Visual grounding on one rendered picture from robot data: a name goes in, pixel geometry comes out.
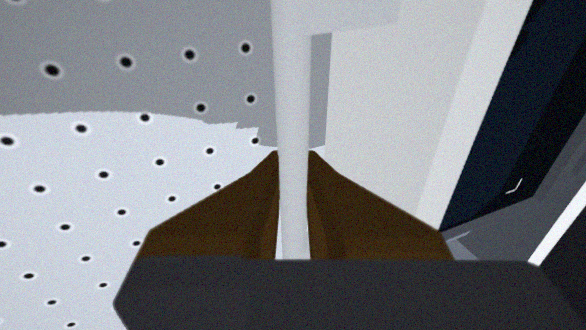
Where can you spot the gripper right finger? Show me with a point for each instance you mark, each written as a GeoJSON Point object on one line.
{"type": "Point", "coordinates": [358, 224]}

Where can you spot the white lab instrument with drawer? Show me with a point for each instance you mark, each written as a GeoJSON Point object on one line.
{"type": "Point", "coordinates": [406, 105]}

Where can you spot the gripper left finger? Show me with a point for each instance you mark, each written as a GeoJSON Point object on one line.
{"type": "Point", "coordinates": [231, 221]}

